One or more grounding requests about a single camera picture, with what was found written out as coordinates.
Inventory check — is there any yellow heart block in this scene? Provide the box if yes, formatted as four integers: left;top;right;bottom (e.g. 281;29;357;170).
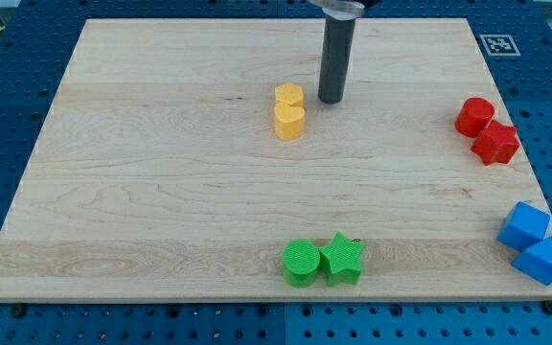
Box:
274;103;306;141

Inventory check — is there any green circle block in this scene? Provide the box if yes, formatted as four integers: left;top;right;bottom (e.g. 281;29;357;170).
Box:
282;239;320;288

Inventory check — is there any red circle block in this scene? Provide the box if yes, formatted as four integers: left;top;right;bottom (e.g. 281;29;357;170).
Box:
454;97;495;138

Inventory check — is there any red star-like heart block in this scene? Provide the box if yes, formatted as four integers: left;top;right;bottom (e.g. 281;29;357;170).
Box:
471;120;520;166

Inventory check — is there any green star block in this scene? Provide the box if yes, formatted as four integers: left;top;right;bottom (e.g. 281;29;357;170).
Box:
319;232;364;287

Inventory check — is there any wooden board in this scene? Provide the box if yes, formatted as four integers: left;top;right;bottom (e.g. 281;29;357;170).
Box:
0;18;552;304

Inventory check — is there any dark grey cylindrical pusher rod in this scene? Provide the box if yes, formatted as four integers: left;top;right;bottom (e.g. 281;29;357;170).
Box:
318;15;356;104

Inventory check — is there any white fiducial marker tag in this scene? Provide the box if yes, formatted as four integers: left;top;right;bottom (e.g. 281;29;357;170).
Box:
479;34;520;57

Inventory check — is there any blue cube block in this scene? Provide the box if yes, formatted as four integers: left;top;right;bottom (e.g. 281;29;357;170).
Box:
496;201;550;251

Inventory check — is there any blue triangle block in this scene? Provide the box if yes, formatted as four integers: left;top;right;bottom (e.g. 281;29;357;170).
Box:
512;236;552;286

